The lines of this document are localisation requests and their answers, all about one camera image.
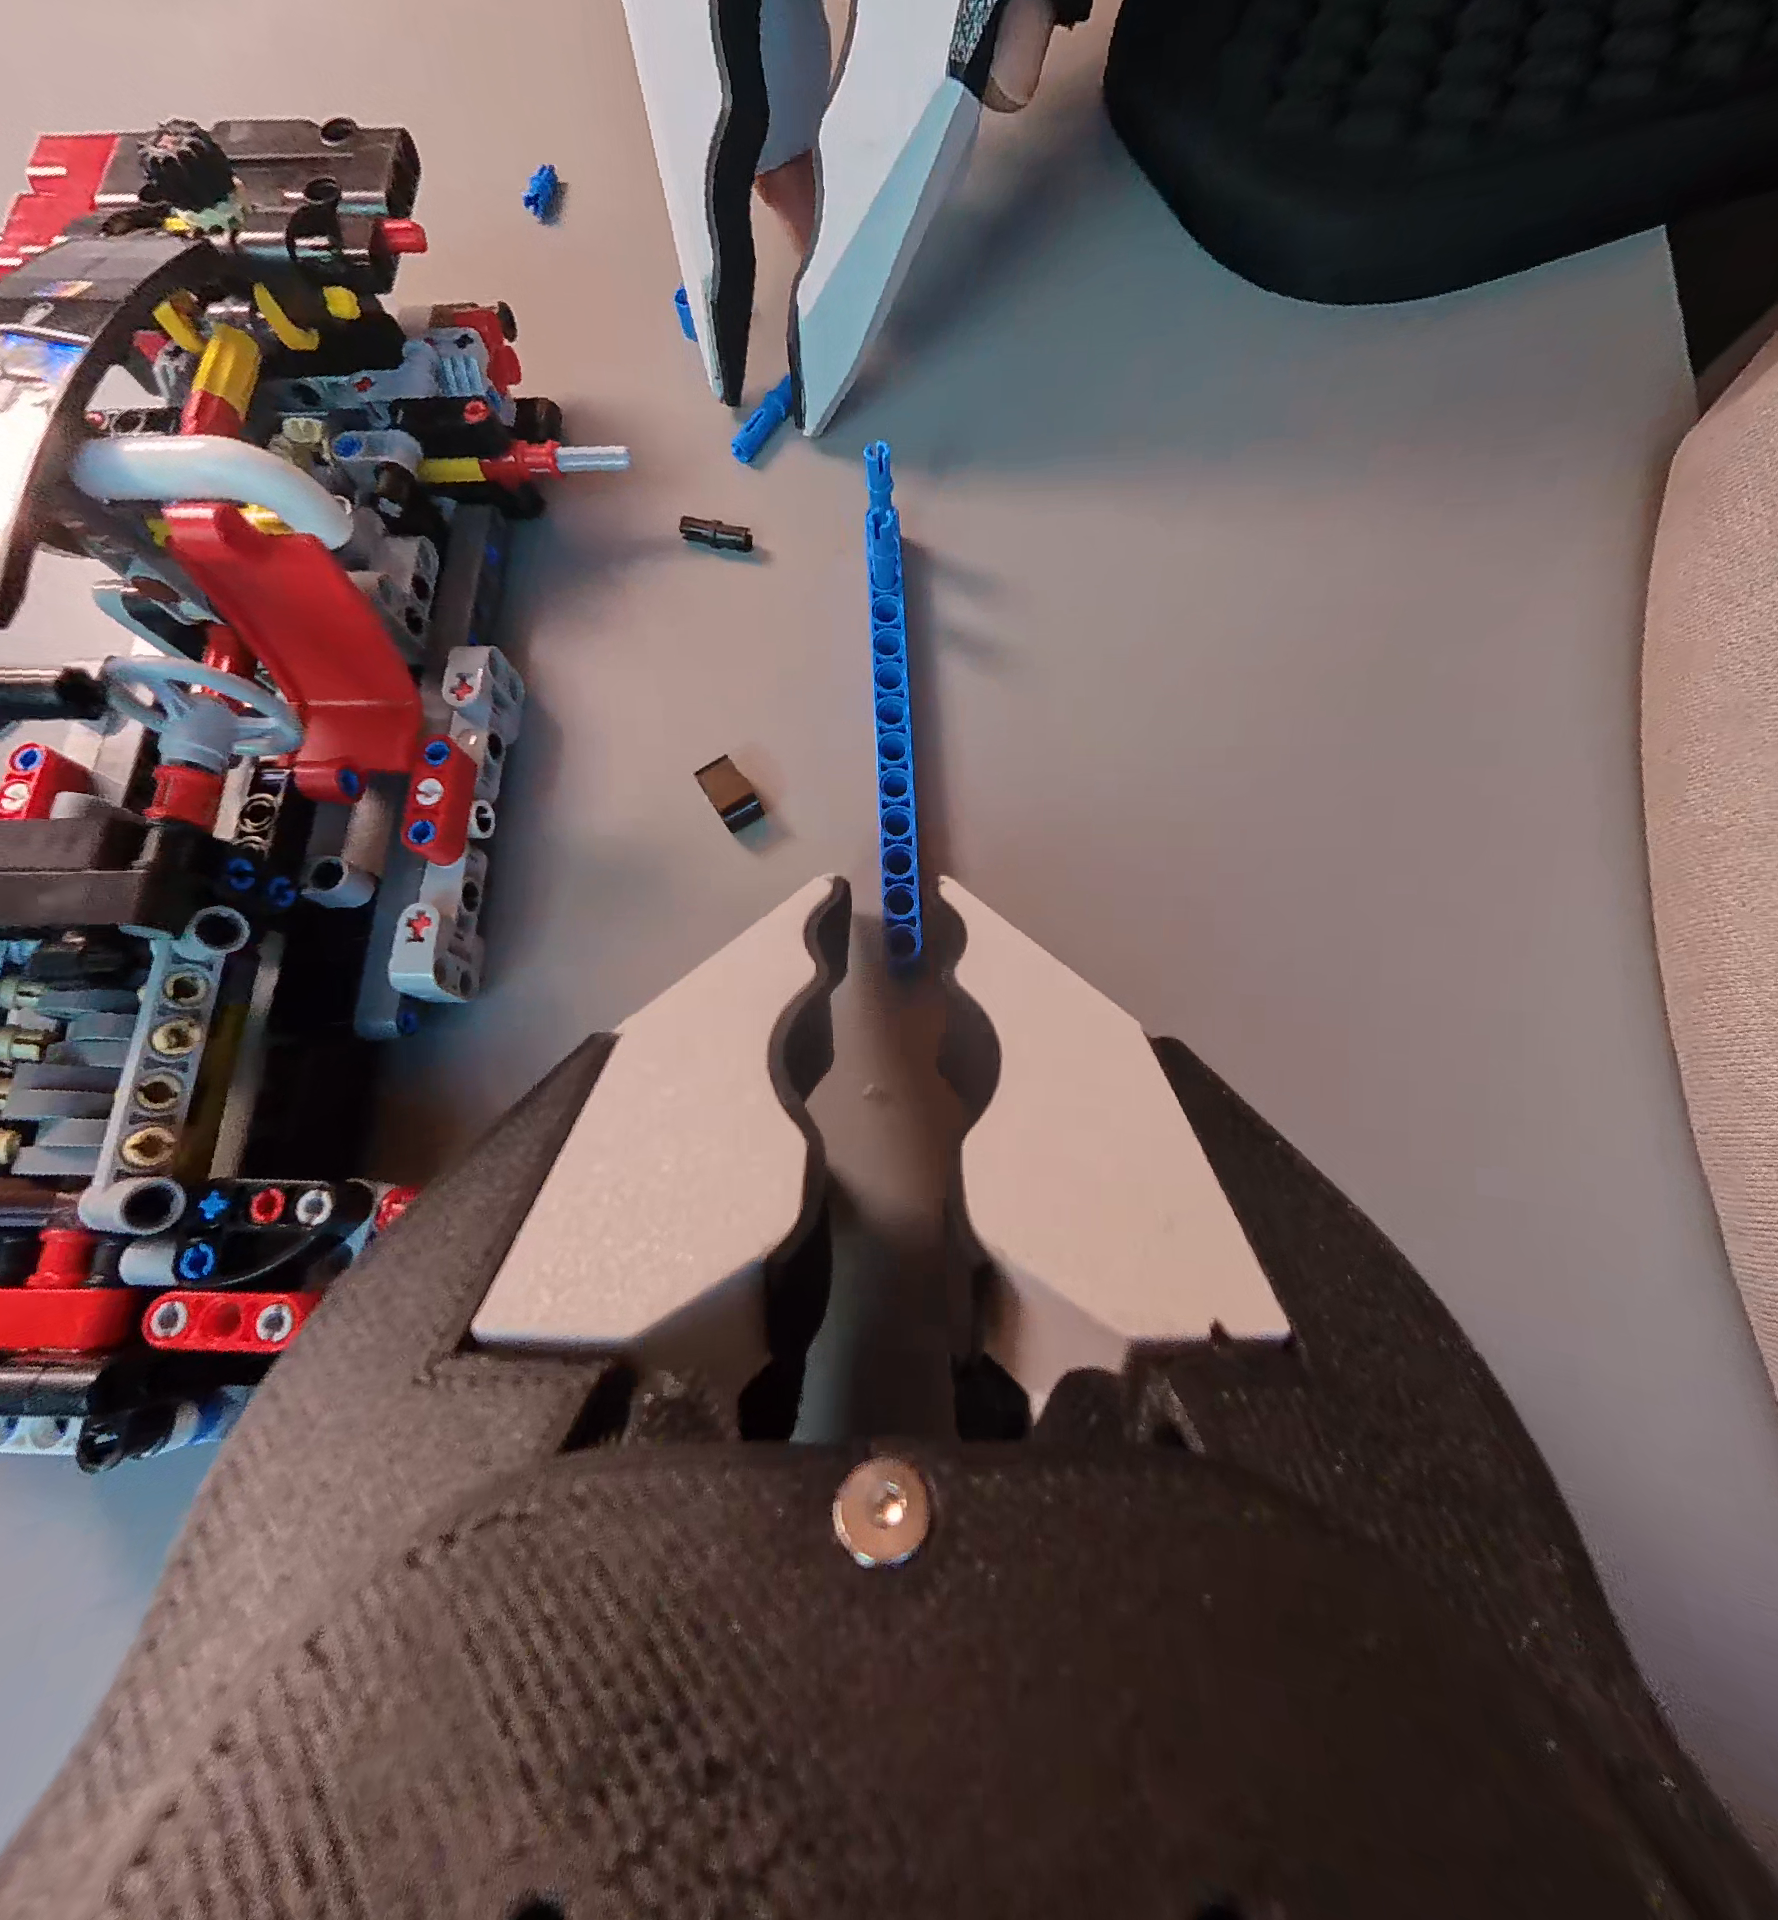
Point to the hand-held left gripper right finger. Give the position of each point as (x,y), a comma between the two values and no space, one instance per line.
(1114,1200)

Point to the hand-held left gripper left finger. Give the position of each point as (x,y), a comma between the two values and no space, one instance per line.
(649,1200)

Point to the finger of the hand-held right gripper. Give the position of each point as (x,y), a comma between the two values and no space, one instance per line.
(673,136)
(882,195)

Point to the long blue lego beam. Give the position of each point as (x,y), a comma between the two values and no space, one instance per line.
(898,750)

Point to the short blue lego pin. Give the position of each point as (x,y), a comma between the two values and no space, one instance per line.
(542,191)

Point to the black lego pin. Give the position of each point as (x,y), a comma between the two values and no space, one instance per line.
(717,531)

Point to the small black curved lego piece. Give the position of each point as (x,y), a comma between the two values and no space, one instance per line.
(732,791)

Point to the partly built lego car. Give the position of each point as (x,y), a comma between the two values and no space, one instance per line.
(304,629)

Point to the person's right hand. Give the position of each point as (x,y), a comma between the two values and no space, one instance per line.
(1024,61)

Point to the black office chair seat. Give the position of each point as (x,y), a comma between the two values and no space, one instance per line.
(1428,151)

